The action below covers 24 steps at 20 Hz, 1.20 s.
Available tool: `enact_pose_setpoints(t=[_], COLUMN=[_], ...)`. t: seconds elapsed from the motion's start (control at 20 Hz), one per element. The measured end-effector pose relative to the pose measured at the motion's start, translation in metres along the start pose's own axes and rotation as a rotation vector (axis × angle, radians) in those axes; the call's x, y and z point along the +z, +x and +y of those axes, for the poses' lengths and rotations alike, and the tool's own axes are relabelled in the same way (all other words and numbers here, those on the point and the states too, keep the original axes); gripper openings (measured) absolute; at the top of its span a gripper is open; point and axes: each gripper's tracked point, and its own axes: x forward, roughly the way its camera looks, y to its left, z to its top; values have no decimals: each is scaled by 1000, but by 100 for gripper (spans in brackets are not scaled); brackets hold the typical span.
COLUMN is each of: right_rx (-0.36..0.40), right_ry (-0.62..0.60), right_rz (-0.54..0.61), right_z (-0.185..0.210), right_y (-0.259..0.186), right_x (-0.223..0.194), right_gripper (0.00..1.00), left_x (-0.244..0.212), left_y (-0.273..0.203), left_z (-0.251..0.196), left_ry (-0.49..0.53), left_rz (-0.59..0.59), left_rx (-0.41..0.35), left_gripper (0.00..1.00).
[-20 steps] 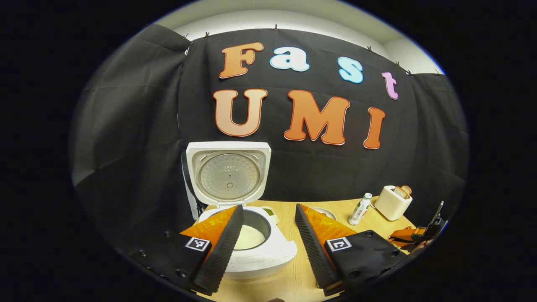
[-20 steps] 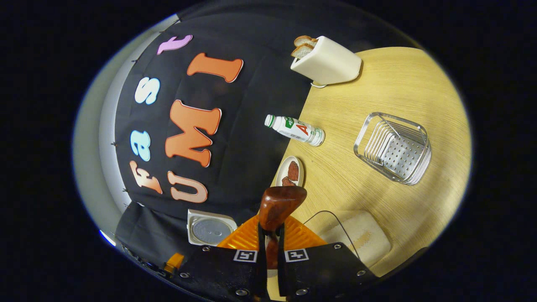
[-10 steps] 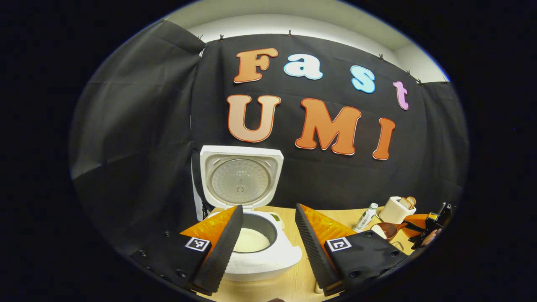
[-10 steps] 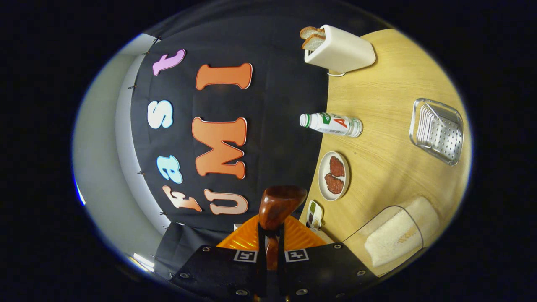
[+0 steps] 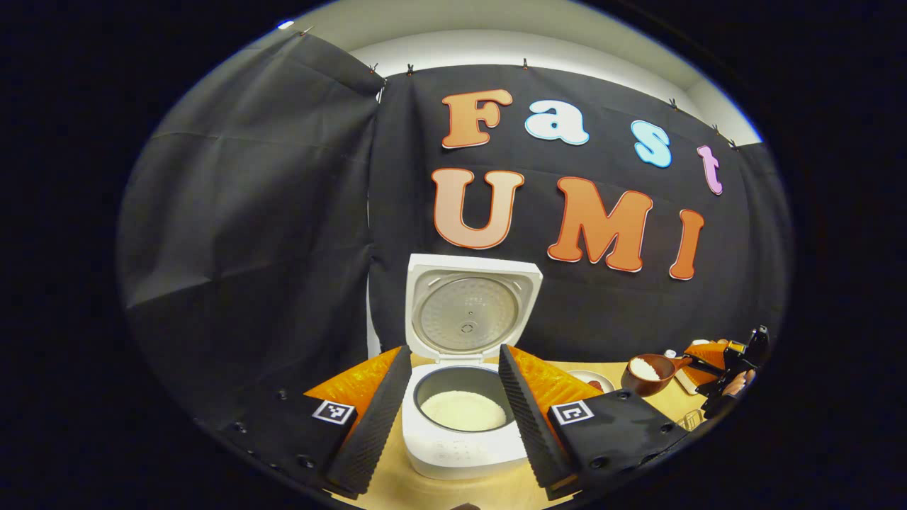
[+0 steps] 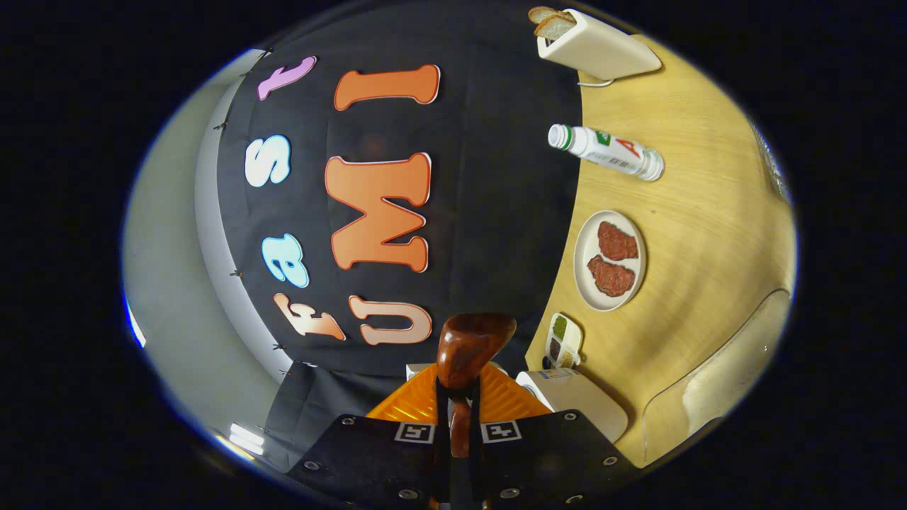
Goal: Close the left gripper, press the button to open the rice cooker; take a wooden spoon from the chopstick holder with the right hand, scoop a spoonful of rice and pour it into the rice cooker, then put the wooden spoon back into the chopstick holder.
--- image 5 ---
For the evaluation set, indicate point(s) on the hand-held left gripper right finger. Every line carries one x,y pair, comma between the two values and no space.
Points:
531,432

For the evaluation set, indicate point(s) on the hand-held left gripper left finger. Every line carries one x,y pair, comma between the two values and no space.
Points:
375,432

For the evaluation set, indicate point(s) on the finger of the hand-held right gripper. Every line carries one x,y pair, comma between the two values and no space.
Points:
708,377
705,350

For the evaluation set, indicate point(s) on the scooped white rice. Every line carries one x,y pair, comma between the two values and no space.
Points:
643,368

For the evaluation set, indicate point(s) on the white rice pile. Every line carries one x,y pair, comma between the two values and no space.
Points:
464,411

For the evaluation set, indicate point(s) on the brown wooden spoon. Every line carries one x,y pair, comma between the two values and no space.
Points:
638,386

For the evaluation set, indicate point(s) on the white rice cooker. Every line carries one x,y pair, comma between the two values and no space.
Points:
464,312

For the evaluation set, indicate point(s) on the white round plate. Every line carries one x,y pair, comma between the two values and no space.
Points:
581,377

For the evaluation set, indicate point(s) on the black backdrop cloth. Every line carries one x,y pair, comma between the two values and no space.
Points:
248,248

